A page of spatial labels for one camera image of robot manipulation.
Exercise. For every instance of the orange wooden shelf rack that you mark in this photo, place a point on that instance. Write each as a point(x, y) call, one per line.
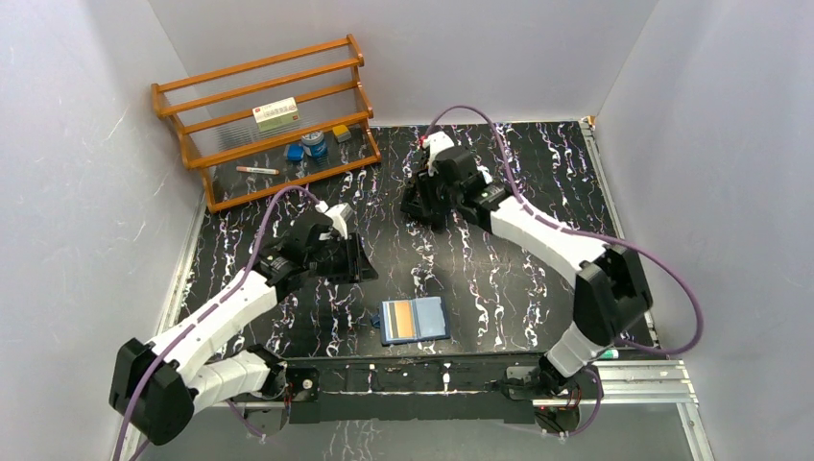
point(252, 128)

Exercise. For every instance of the blue round tin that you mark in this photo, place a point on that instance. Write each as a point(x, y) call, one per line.
point(314, 144)

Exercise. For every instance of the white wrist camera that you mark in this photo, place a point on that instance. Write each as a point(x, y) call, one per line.
point(433, 145)
point(338, 214)

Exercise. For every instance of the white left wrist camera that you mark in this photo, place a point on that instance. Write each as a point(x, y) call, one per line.
point(338, 214)

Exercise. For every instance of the teal oval blister pack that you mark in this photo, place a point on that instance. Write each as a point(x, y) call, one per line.
point(486, 174)

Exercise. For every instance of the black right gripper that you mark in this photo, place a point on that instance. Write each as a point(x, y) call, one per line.
point(430, 203)

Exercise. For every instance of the yellow grey small block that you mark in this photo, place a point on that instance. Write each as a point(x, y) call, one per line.
point(341, 133)

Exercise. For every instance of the black card box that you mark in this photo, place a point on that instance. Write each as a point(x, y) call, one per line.
point(423, 200)

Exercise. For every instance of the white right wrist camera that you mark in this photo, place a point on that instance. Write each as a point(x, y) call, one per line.
point(433, 145)

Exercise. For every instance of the blue leather card holder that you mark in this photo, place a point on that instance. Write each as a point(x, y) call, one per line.
point(430, 316)

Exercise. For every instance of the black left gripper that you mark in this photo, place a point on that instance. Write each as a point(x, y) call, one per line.
point(347, 255)

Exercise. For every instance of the blue small cap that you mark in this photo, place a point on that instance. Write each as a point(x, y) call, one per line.
point(294, 152)

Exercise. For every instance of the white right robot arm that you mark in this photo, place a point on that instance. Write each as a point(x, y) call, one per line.
point(610, 290)

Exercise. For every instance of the gold credit card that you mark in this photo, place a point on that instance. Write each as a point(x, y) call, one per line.
point(401, 320)

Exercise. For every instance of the orange white marker pen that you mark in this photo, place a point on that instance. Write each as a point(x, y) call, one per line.
point(258, 170)

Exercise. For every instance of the white green small box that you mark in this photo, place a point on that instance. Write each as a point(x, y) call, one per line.
point(275, 115)

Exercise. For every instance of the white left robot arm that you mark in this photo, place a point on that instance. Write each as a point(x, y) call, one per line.
point(203, 337)

